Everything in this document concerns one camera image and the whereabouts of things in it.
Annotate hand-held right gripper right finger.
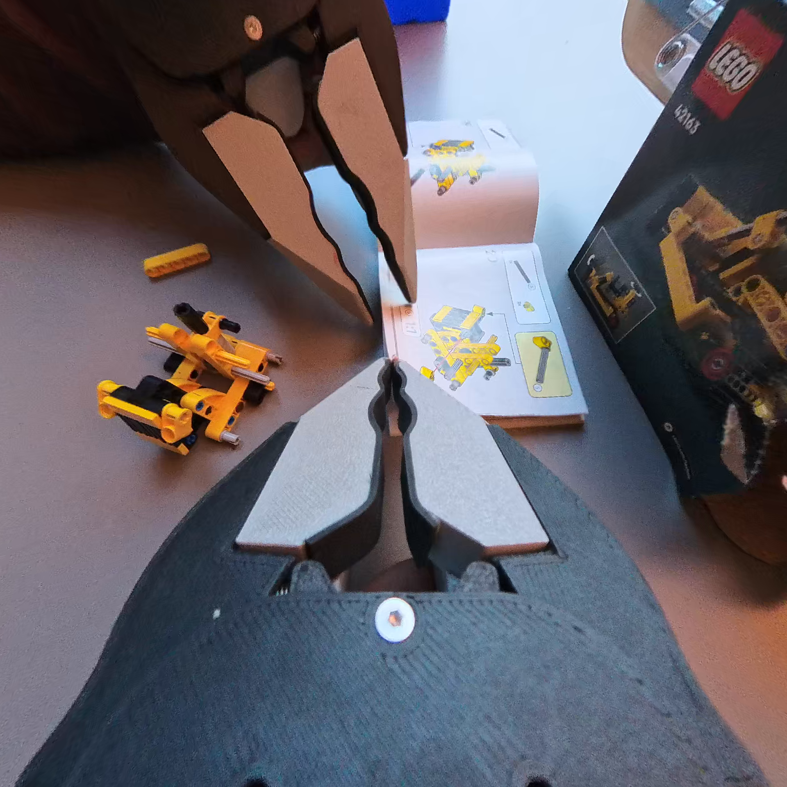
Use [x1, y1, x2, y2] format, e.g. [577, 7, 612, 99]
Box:
[392, 360, 550, 579]

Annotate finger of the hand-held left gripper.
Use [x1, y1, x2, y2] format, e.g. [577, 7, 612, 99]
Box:
[314, 11, 420, 304]
[202, 110, 377, 327]

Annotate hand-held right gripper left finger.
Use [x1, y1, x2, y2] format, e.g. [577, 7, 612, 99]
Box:
[235, 358, 405, 579]

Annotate lego instruction booklet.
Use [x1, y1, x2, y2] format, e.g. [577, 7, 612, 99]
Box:
[376, 118, 590, 430]

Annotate yellow lego beam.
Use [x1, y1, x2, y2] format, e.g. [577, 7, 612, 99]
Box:
[143, 243, 212, 279]

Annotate yellow black lego assembly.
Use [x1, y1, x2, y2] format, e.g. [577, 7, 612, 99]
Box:
[96, 302, 284, 456]

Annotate black lego box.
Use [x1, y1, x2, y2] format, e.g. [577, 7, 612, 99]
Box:
[568, 0, 787, 566]

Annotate blue object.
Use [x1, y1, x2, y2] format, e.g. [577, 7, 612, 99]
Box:
[384, 0, 453, 26]

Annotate brown round wooden object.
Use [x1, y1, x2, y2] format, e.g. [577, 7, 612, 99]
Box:
[621, 0, 730, 106]

